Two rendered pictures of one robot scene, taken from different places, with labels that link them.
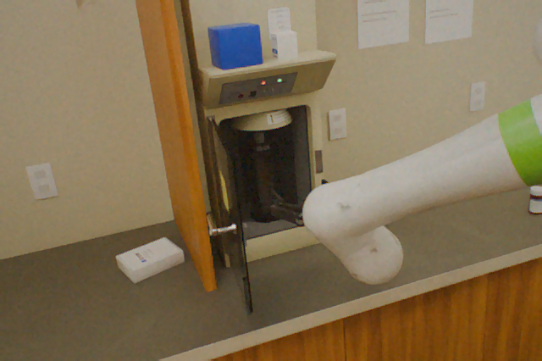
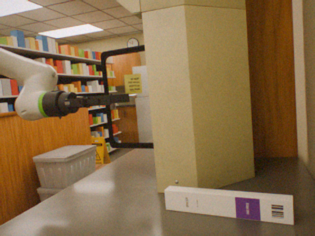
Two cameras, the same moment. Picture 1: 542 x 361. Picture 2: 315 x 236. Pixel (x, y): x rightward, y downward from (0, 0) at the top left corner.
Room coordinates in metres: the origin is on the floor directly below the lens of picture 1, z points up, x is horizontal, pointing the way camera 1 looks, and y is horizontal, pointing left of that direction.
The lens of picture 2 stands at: (1.80, -0.73, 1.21)
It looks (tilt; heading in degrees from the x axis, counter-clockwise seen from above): 5 degrees down; 126
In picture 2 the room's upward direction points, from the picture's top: 5 degrees counter-clockwise
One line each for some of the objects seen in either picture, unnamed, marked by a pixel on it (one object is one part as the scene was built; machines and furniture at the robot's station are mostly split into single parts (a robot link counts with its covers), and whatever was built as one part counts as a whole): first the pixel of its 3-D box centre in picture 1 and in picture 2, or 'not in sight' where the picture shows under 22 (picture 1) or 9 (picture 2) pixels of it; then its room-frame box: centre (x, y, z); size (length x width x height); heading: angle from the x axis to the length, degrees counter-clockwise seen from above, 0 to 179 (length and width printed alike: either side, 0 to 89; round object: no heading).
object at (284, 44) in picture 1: (284, 45); not in sight; (1.27, -0.07, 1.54); 0.05 x 0.05 x 0.06; 14
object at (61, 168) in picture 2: not in sight; (68, 164); (-0.78, 1.07, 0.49); 0.60 x 0.42 x 0.33; 108
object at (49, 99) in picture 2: not in sight; (58, 102); (0.94, -0.15, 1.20); 0.09 x 0.06 x 0.12; 108
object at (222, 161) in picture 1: (228, 212); (137, 98); (1.10, 0.10, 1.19); 0.30 x 0.01 x 0.40; 11
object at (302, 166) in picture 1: (257, 161); not in sight; (1.43, 0.03, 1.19); 0.26 x 0.24 x 0.35; 108
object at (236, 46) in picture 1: (235, 45); not in sight; (1.24, 0.04, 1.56); 0.10 x 0.10 x 0.09; 18
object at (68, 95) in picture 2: not in sight; (76, 102); (1.01, -0.13, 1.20); 0.09 x 0.08 x 0.07; 18
